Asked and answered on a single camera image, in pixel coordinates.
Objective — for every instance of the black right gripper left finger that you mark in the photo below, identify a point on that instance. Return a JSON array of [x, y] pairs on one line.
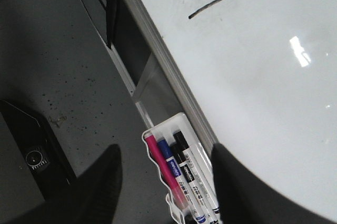
[[92, 198]]

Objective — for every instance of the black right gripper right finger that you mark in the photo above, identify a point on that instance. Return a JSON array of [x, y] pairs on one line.
[[244, 198]]

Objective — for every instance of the pink whiteboard marker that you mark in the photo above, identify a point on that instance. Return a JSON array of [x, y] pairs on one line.
[[167, 175]]

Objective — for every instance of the blue whiteboard marker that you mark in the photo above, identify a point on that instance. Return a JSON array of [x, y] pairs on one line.
[[195, 210]]

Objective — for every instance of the black capped whiteboard marker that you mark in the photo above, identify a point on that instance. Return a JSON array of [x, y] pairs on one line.
[[203, 175]]

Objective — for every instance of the white plastic marker tray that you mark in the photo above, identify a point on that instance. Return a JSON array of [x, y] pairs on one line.
[[165, 130]]

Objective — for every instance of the black camera device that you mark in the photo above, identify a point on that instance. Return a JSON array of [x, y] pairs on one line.
[[39, 147]]

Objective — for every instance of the white whiteboard with aluminium frame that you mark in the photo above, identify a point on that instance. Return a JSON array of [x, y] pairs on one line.
[[258, 77]]

